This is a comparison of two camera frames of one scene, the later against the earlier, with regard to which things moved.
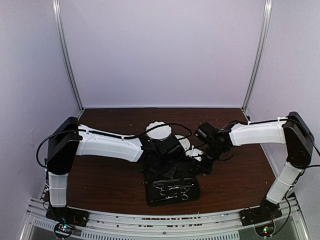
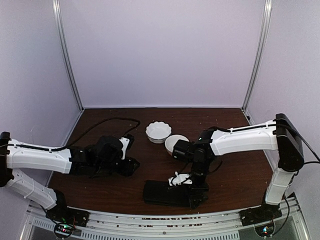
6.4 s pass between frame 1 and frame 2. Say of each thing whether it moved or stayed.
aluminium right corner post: stayed
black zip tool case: moved
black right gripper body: moved
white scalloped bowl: stayed
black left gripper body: moved
